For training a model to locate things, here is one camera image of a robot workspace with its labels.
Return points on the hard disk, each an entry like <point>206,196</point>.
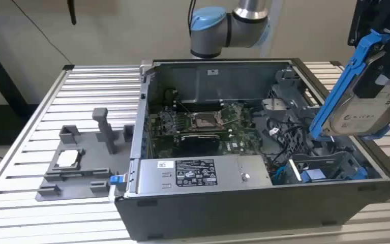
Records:
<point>361,119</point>

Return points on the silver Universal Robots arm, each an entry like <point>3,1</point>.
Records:
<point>216,38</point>

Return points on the grey disk bay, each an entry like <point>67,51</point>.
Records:
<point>337,157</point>

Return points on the perforated metal drive cage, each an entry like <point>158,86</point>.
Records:
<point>293,142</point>

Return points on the small white connector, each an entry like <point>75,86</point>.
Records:
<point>272,131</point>

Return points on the green motherboard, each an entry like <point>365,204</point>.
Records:
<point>242,137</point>

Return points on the CPU socket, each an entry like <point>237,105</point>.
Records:
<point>204,123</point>

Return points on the black graphics card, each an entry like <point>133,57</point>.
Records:
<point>200,143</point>

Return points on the silver power supply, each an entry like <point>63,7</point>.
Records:
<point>198,172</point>

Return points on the black open PC case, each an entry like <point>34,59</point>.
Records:
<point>216,213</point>

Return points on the blue case latch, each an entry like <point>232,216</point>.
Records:
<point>114,180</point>

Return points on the grey parts rack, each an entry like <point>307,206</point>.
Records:
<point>90,162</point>

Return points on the silver CPU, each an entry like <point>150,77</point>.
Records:
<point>69,158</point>

